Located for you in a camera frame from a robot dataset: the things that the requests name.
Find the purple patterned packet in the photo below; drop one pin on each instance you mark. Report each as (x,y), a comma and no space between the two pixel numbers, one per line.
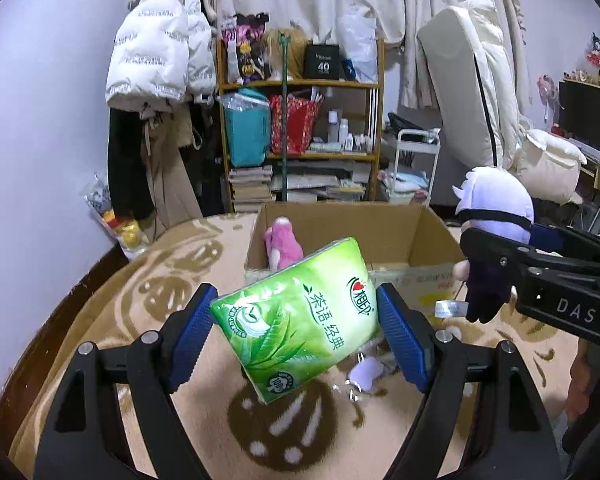
(245,50)

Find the white trolley cart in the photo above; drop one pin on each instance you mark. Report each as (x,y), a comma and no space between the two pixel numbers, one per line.
(415,135)

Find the black box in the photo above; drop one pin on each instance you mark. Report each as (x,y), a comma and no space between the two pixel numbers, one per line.
(322,62)

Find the group of cosmetic bottles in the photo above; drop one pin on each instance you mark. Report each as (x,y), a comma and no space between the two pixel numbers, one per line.
(344,135)

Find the teal bag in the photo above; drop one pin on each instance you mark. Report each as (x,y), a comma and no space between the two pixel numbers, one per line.
(247,132)

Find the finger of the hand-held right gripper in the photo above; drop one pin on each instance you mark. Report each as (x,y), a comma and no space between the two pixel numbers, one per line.
(500,255)
(547,237)

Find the beige hanging trousers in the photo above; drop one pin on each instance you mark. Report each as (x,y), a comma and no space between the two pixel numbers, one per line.
(167,185)

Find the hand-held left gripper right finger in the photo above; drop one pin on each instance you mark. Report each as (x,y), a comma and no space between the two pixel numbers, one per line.
(405,340)

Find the white puffer jacket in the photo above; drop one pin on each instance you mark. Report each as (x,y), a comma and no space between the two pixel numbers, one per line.
(150,50)

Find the cardboard box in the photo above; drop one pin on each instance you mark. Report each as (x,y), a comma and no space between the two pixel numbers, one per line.
(405,230)

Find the stack of books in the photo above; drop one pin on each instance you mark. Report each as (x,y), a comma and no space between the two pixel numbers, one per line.
(250,190)

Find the purple plush doll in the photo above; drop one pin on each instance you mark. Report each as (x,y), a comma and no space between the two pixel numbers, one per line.
(495,195)

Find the green pole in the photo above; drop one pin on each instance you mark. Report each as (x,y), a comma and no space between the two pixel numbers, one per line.
(284,125)

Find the green tissue pack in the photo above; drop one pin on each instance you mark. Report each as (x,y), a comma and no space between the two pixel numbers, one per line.
(295,320)

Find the wooden shelf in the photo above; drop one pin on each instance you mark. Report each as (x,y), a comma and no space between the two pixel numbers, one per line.
(305,82)

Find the blonde wig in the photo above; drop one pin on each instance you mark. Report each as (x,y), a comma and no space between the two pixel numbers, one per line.
(295,55)

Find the pink plush toy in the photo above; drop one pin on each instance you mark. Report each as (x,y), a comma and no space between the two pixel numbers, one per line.
(282,242)

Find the dark hanging clothes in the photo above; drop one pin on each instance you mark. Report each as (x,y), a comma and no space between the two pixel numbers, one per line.
(207,175)

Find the clear plastic bag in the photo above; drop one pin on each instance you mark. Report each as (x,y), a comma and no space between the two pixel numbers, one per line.
(357,45)

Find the red bag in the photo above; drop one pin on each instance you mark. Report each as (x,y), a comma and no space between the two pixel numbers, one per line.
(292,127)

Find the white folded mattress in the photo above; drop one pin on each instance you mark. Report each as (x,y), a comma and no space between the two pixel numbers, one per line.
(460,85)

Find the person's right hand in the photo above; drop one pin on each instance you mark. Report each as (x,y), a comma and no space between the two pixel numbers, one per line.
(579,385)

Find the black monitor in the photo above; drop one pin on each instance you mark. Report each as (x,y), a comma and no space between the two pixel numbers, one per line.
(587,115)

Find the pink fan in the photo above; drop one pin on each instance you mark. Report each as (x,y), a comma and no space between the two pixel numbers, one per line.
(547,85)

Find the pile of papers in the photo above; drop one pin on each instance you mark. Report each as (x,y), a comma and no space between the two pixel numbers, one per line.
(320,185)

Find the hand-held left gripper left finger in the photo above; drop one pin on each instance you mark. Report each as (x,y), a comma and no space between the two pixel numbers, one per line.
(195,335)

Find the printed plastic bag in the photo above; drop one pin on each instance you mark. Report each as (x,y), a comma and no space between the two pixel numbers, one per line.
(125,232)

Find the black hanging garment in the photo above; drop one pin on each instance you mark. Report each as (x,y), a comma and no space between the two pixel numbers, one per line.
(127,170)

